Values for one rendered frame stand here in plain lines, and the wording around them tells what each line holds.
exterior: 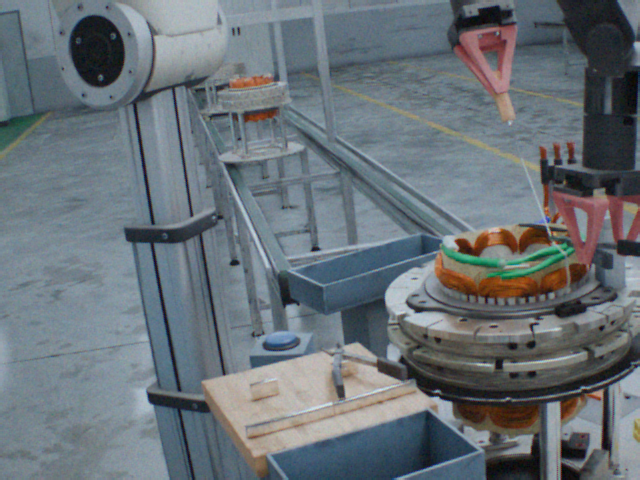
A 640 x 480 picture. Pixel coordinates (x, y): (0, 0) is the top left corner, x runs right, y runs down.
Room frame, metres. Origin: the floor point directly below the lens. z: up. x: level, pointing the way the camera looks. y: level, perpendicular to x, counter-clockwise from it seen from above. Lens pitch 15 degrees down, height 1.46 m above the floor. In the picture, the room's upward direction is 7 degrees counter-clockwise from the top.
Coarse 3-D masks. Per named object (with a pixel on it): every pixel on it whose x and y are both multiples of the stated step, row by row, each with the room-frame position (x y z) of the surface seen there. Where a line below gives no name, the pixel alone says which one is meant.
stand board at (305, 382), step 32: (320, 352) 0.95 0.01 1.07; (352, 352) 0.94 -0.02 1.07; (224, 384) 0.89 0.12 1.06; (288, 384) 0.87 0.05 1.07; (320, 384) 0.86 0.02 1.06; (352, 384) 0.85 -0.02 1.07; (384, 384) 0.84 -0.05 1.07; (224, 416) 0.81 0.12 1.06; (256, 416) 0.80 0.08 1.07; (352, 416) 0.78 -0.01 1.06; (384, 416) 0.77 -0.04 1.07; (256, 448) 0.73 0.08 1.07; (288, 448) 0.73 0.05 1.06
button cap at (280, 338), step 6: (270, 336) 1.07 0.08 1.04; (276, 336) 1.07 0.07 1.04; (282, 336) 1.07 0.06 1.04; (288, 336) 1.06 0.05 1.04; (294, 336) 1.07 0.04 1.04; (270, 342) 1.06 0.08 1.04; (276, 342) 1.05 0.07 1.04; (282, 342) 1.05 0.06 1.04; (288, 342) 1.05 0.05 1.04; (294, 342) 1.06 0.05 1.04
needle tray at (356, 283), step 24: (408, 240) 1.38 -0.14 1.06; (432, 240) 1.37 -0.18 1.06; (312, 264) 1.30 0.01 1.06; (336, 264) 1.32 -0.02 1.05; (360, 264) 1.34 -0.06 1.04; (384, 264) 1.36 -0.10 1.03; (408, 264) 1.25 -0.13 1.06; (312, 288) 1.22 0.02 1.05; (336, 288) 1.20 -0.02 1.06; (360, 288) 1.22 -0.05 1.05; (384, 288) 1.23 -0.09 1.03; (360, 312) 1.25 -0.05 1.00; (384, 312) 1.25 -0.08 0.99; (360, 336) 1.26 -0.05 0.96; (384, 336) 1.25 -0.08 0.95
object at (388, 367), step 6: (378, 360) 0.84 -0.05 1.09; (384, 360) 0.83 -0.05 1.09; (390, 360) 0.83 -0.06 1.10; (378, 366) 0.84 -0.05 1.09; (384, 366) 0.83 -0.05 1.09; (390, 366) 0.82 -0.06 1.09; (396, 366) 0.82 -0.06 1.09; (402, 366) 0.81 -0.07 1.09; (384, 372) 0.83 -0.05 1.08; (390, 372) 0.82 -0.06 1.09; (396, 372) 0.82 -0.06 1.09; (402, 372) 0.81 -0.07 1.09; (396, 378) 0.82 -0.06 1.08; (402, 378) 0.81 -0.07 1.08
